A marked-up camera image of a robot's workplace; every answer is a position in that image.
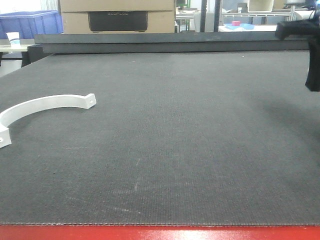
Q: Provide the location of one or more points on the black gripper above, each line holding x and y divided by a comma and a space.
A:
311, 28

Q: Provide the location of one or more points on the beige open storage bin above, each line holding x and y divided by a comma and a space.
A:
260, 5

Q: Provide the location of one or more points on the black foam board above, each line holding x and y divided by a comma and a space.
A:
190, 42

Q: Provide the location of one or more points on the blue tray with red block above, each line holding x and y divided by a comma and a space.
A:
237, 25

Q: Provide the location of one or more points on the dark grey table mat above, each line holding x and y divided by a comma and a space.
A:
230, 138

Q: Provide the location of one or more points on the brown cardboard box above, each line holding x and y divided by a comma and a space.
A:
118, 16

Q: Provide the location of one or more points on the blue plastic crate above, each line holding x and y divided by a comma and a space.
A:
31, 23

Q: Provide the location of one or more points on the white paper cup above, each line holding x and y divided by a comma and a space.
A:
14, 39

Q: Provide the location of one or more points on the white half-ring pipe clamp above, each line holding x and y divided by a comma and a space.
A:
21, 110

